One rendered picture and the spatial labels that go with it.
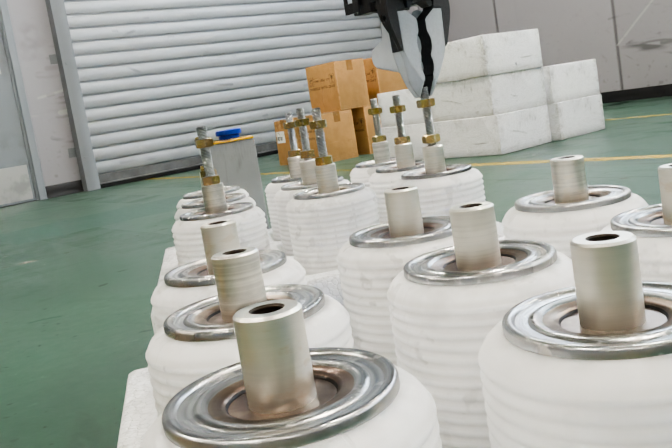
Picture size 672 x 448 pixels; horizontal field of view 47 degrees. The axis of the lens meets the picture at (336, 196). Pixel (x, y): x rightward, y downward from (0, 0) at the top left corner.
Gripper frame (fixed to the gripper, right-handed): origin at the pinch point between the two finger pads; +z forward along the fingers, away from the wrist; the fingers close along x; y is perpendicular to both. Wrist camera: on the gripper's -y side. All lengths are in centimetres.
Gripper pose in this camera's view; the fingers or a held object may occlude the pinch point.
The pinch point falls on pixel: (426, 83)
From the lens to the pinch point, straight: 82.5
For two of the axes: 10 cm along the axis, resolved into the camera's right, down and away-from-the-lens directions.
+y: -6.3, 0.1, 7.8
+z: 1.6, 9.8, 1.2
